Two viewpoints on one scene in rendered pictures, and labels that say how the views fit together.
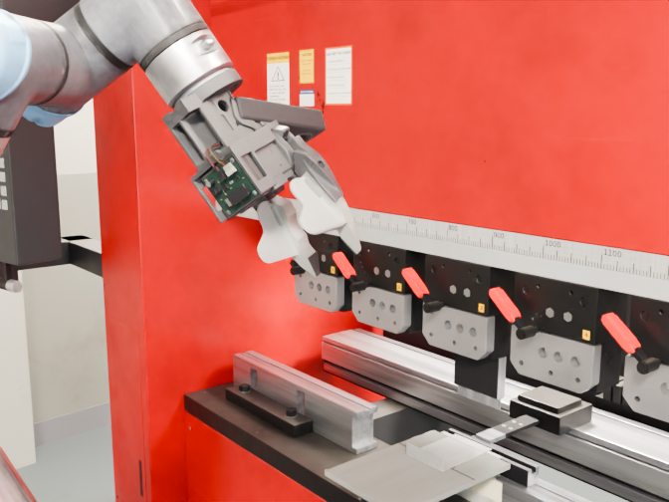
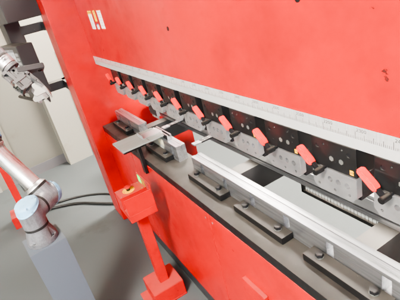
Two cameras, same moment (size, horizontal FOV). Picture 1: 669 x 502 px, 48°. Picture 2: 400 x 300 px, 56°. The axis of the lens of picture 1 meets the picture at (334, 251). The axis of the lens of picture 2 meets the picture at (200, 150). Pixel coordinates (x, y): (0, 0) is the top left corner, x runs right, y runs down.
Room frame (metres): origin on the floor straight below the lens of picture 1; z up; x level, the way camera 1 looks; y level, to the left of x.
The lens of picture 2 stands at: (-0.73, -0.96, 1.82)
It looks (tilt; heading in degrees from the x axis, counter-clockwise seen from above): 26 degrees down; 14
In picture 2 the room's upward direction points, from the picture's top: 14 degrees counter-clockwise
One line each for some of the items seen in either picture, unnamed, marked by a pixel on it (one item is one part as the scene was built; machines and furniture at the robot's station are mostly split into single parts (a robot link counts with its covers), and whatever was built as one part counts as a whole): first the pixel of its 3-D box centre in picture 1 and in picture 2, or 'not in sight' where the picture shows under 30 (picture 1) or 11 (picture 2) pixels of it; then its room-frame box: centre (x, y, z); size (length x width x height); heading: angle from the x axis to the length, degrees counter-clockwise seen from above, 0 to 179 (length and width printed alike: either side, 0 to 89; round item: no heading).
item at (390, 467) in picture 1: (418, 469); (137, 140); (1.19, -0.14, 1.00); 0.26 x 0.18 x 0.01; 129
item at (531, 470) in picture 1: (487, 455); (162, 133); (1.27, -0.27, 0.99); 0.20 x 0.03 x 0.03; 39
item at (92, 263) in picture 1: (67, 259); (61, 87); (2.13, 0.77, 1.18); 0.40 x 0.24 x 0.07; 39
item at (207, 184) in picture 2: not in sight; (208, 184); (0.78, -0.59, 0.89); 0.30 x 0.05 x 0.03; 39
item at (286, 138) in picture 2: not in sight; (291, 143); (0.37, -0.99, 1.26); 0.15 x 0.09 x 0.17; 39
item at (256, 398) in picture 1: (267, 408); (122, 127); (1.72, 0.16, 0.89); 0.30 x 0.05 x 0.03; 39
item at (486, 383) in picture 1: (479, 376); (154, 110); (1.29, -0.26, 1.13); 0.10 x 0.02 x 0.10; 39
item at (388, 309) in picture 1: (392, 283); (133, 84); (1.46, -0.12, 1.26); 0.15 x 0.09 x 0.17; 39
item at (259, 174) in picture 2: not in sight; (278, 161); (1.06, -0.93, 0.81); 0.64 x 0.08 x 0.14; 129
